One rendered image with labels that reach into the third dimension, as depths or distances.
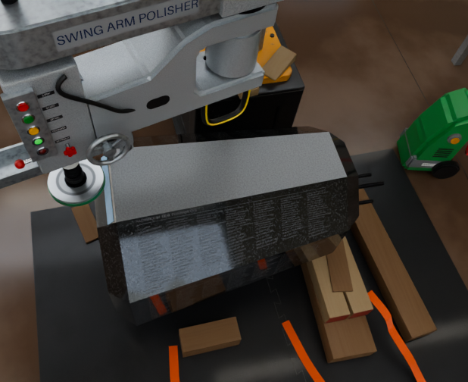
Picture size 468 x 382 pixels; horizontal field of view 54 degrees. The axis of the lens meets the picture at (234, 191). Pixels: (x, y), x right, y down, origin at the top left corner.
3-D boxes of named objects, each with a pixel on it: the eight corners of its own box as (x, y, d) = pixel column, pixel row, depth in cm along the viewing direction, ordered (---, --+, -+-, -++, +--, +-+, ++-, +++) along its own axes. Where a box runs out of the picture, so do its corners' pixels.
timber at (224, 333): (182, 358, 237) (182, 352, 227) (179, 334, 243) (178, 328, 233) (238, 344, 243) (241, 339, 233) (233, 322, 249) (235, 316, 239)
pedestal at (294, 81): (169, 106, 324) (166, 19, 261) (257, 94, 338) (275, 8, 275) (188, 185, 292) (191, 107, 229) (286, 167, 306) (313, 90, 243)
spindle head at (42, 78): (121, 101, 176) (104, -1, 137) (145, 143, 167) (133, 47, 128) (25, 133, 164) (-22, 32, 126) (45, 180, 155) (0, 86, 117)
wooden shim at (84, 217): (71, 209, 274) (70, 208, 273) (87, 202, 278) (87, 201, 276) (85, 243, 264) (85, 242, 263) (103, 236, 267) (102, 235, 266)
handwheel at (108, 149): (123, 137, 164) (117, 109, 151) (134, 158, 160) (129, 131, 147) (81, 151, 159) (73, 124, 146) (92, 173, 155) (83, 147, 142)
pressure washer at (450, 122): (440, 139, 332) (514, 45, 258) (451, 180, 314) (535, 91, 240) (393, 136, 329) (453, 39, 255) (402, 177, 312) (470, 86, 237)
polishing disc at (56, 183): (88, 211, 176) (87, 209, 175) (37, 193, 178) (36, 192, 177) (113, 167, 187) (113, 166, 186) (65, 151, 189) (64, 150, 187)
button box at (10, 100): (55, 147, 146) (30, 84, 122) (58, 154, 145) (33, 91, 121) (30, 156, 144) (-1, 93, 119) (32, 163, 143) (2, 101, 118)
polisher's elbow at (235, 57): (208, 39, 176) (210, -5, 159) (258, 48, 176) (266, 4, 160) (200, 75, 166) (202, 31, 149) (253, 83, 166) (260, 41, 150)
